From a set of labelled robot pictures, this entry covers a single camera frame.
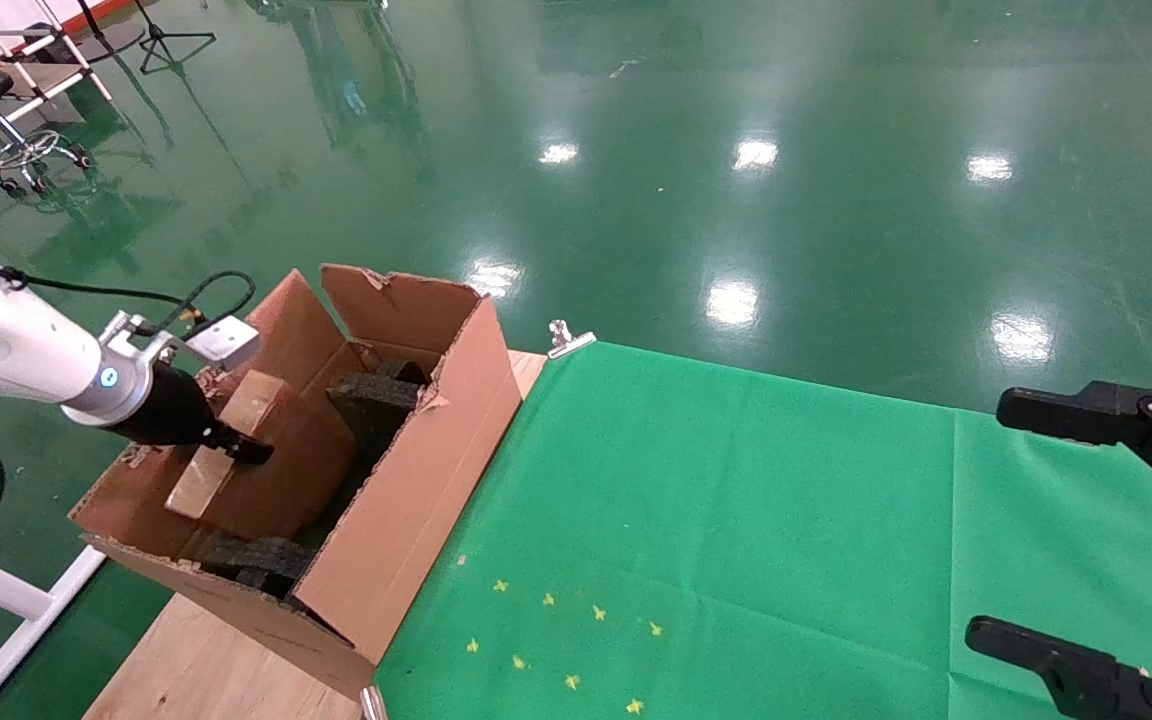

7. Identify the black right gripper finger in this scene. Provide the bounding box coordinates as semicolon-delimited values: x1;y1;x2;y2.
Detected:
966;615;1152;720
996;377;1152;518

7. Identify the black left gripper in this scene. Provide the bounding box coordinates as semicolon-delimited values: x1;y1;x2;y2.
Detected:
114;363;275;466

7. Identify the small taped cardboard box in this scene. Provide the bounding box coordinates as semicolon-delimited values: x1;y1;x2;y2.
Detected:
164;370;359;546

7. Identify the large open cardboard carton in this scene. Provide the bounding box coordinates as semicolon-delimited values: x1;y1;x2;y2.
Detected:
69;262;549;701

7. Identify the green table cloth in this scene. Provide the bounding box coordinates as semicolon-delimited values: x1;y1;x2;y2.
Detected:
376;340;1152;720

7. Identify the black tripod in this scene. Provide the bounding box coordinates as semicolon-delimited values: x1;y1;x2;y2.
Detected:
131;0;219;76

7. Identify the black round stand base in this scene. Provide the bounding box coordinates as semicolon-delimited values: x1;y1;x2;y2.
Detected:
24;0;147;63

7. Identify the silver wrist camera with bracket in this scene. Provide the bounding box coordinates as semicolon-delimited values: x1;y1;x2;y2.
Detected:
99;312;262;373

